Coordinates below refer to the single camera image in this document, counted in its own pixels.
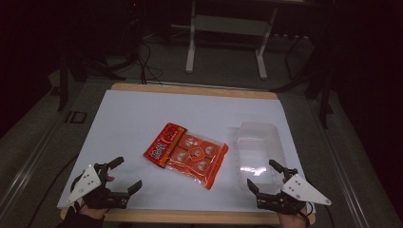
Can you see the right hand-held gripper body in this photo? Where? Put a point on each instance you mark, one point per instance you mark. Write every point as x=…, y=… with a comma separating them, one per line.
x=301, y=191

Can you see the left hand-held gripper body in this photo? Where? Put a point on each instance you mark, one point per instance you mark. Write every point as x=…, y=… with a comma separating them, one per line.
x=85, y=183

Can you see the clear plastic container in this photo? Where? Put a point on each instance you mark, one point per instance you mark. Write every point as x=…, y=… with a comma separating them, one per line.
x=256, y=142

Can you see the orange snack packet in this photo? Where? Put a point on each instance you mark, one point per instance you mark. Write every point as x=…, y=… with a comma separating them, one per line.
x=190, y=155

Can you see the person's left hand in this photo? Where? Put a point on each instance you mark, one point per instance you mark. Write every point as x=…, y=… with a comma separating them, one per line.
x=94, y=213

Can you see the person's right hand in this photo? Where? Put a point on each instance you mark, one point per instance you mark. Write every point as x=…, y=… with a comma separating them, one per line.
x=292, y=221

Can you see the white paper sheet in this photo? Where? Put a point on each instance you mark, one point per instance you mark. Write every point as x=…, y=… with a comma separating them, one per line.
x=133, y=120

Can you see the black floor socket plate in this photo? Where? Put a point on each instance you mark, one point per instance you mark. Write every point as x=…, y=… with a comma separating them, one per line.
x=76, y=117

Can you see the black metal stand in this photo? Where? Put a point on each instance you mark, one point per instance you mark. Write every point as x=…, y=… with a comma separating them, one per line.
x=63, y=88
x=323, y=104

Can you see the metal floor rail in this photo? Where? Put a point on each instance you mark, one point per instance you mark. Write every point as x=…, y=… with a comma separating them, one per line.
x=28, y=164
x=342, y=171

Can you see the white metal table frame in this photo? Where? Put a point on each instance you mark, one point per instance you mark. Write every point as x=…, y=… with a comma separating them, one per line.
x=190, y=47

